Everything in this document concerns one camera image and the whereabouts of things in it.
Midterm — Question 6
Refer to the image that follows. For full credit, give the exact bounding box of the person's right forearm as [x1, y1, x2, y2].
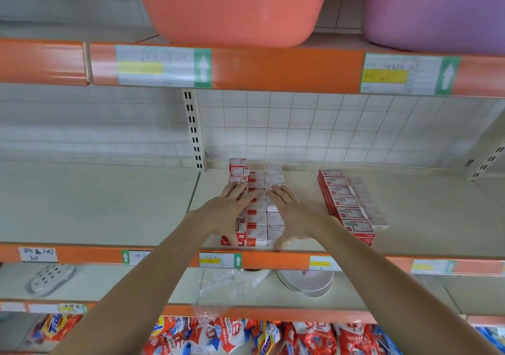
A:
[311, 217, 500, 355]

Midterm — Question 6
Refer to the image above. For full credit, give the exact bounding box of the orange plastic basin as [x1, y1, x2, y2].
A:
[129, 0, 337, 49]

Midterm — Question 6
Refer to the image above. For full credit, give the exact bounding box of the pile of large red bags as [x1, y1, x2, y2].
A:
[372, 329, 405, 355]

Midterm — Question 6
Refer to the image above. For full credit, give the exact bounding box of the small price label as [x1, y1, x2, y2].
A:
[198, 252, 244, 270]
[308, 255, 344, 273]
[409, 258, 458, 277]
[120, 249, 153, 267]

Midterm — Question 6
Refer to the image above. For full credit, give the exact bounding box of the person's left forearm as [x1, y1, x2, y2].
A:
[51, 220, 220, 355]

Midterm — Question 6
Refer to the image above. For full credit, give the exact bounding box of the white perforated shelf upright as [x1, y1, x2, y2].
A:
[466, 142, 505, 181]
[180, 89, 208, 171]

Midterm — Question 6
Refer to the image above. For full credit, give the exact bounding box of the pile of small colourful packets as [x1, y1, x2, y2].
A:
[24, 311, 381, 355]

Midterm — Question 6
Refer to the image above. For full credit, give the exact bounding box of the person's right hand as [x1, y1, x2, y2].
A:
[267, 184, 332, 251]

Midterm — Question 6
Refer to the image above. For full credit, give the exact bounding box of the white handwritten label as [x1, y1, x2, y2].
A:
[18, 246, 58, 264]

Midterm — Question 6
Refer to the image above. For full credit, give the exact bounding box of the large label with green arrow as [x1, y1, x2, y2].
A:
[116, 45, 214, 90]
[360, 53, 462, 97]

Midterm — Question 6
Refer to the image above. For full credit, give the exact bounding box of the clear plastic bag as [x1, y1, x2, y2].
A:
[193, 268, 271, 325]

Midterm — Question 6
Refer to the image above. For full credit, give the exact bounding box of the purple plastic basin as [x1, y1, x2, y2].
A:
[360, 0, 505, 55]

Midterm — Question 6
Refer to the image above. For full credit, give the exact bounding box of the person's left hand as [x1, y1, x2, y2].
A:
[189, 181, 258, 241]

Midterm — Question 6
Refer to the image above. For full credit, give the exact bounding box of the white shelf with orange edges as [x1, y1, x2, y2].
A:
[0, 23, 505, 355]

